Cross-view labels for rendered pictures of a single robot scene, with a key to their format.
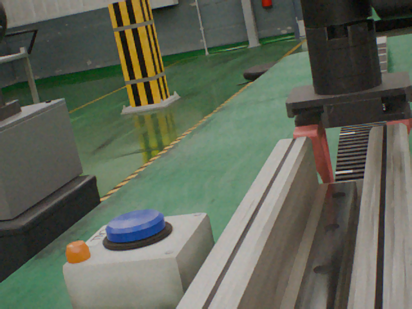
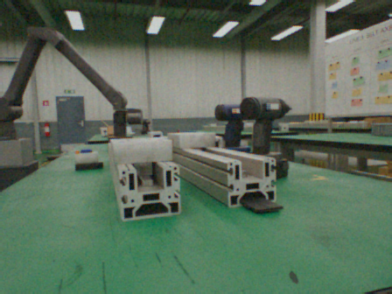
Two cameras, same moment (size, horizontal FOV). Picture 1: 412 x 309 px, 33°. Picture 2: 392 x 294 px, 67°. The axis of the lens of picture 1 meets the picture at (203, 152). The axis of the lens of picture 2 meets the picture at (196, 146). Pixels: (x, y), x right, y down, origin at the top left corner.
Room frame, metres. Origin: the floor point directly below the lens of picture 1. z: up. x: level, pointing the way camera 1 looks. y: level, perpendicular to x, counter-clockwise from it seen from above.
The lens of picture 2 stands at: (-0.69, 0.36, 0.94)
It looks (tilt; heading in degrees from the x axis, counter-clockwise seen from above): 5 degrees down; 325
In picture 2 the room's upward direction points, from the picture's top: 2 degrees counter-clockwise
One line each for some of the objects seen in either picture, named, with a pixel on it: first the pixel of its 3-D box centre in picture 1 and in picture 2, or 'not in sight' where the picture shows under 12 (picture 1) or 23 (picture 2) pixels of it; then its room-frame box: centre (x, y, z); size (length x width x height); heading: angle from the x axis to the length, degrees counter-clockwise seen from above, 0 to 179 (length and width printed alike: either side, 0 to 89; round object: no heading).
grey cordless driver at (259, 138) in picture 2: not in sight; (270, 137); (-0.14, -0.29, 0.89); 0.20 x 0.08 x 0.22; 94
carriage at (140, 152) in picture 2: not in sight; (138, 155); (-0.10, 0.09, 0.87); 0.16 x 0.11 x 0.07; 162
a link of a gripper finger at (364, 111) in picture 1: (371, 143); not in sight; (0.58, -0.14, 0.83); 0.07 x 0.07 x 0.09; 73
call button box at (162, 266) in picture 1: (158, 274); (89, 159); (0.44, 0.05, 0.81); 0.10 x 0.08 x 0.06; 72
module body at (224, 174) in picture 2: not in sight; (191, 159); (0.08, -0.17, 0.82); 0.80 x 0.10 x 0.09; 162
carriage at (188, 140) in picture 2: not in sight; (190, 143); (0.08, -0.17, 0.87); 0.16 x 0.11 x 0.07; 162
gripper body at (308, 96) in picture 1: (344, 65); (120, 132); (0.58, -0.13, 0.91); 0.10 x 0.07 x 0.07; 73
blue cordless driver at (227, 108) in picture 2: not in sight; (243, 134); (0.08, -0.40, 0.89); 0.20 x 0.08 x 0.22; 73
